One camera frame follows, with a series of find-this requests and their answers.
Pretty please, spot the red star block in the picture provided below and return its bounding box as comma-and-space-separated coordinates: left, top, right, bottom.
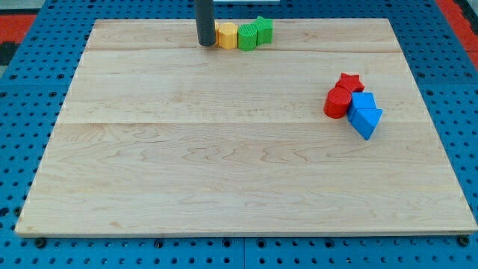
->
335, 72, 364, 93

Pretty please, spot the light wooden board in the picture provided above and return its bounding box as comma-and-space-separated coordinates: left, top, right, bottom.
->
16, 19, 477, 238

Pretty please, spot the yellow hexagon block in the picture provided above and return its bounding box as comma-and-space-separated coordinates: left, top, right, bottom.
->
217, 22, 238, 49

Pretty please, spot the blue triangle block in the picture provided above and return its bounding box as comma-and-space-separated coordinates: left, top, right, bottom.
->
349, 108, 383, 140

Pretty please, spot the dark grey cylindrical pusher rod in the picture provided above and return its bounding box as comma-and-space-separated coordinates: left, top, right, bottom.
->
194, 0, 216, 47

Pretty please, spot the blue cube block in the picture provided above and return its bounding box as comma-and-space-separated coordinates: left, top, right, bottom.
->
347, 92, 376, 122

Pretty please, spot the green cylinder block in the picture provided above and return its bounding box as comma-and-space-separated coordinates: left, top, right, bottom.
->
238, 23, 258, 51

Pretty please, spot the green star block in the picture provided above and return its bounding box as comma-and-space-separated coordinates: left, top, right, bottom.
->
253, 16, 273, 46

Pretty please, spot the red cylinder block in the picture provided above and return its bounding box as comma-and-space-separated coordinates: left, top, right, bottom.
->
323, 87, 352, 119

